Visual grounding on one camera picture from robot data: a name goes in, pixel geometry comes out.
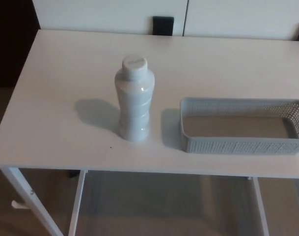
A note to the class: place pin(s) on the small black floor object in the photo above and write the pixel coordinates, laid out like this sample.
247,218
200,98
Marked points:
73,174

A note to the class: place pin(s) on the white plastic bottle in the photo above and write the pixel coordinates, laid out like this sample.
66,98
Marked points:
134,103

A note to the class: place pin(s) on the dark brown cupboard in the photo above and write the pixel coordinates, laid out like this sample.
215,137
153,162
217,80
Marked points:
11,41

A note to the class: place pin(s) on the white peg hook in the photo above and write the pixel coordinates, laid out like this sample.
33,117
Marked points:
19,205

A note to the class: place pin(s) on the grey perforated plastic basket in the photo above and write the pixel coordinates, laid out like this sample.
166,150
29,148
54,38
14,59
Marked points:
237,145

